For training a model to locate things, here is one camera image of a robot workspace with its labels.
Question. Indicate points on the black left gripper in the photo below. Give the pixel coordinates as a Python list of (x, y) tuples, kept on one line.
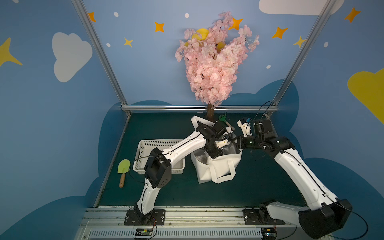
[(214, 148)]

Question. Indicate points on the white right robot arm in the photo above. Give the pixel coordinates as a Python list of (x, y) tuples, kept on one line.
[(324, 212)]

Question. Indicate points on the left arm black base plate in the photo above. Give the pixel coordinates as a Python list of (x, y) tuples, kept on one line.
[(135, 218)]

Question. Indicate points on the brown artificial tree trunk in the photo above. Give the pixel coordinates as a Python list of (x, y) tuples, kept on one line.
[(210, 112)]

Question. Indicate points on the aluminium frame post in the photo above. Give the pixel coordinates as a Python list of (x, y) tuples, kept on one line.
[(311, 38), (88, 25)]

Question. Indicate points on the left small circuit board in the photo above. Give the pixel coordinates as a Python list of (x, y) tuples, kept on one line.
[(143, 233)]

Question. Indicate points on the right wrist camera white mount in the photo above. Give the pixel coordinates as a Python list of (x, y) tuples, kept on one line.
[(245, 125)]

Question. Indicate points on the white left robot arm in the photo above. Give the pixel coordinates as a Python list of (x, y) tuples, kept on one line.
[(158, 169)]

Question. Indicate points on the front aluminium mounting rail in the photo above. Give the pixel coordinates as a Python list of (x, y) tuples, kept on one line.
[(181, 223)]

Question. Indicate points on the horizontal aluminium frame rail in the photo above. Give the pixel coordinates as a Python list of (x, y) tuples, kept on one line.
[(157, 108)]

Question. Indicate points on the pink blossom artificial tree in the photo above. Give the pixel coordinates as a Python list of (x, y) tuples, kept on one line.
[(213, 57)]

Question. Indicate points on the left aluminium frame post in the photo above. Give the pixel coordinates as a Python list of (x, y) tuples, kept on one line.
[(88, 25)]

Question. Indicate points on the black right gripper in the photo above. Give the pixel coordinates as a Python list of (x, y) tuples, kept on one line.
[(237, 142)]

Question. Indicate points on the white insulated delivery bag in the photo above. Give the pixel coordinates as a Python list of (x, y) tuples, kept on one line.
[(222, 168)]

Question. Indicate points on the green toy rake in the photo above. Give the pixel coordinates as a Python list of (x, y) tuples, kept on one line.
[(223, 118)]

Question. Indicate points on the green toy shovel wooden handle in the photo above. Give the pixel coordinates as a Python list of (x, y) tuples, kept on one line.
[(123, 168)]

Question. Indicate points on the right aluminium frame post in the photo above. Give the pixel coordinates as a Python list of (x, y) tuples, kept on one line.
[(311, 38)]

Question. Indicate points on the right small circuit board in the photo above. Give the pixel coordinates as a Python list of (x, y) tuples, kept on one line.
[(268, 234)]

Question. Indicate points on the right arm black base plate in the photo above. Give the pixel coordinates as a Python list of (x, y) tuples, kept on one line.
[(259, 217)]

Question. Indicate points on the small circuit board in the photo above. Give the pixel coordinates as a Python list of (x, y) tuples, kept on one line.
[(143, 233), (268, 234)]

